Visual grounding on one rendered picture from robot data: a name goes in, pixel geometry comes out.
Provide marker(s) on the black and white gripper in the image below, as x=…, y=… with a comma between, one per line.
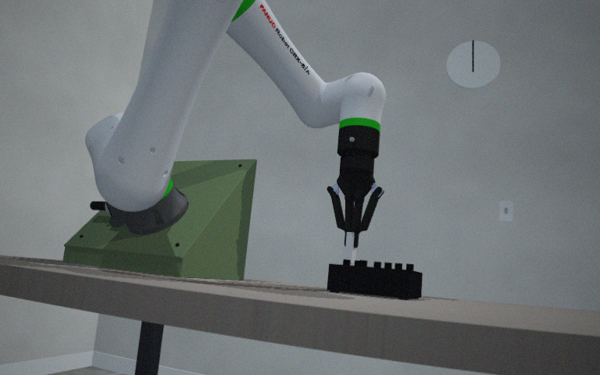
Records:
x=355, y=181

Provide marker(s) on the black lighting desk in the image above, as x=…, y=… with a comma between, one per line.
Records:
x=360, y=279

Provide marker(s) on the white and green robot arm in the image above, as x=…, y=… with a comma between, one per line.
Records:
x=133, y=172

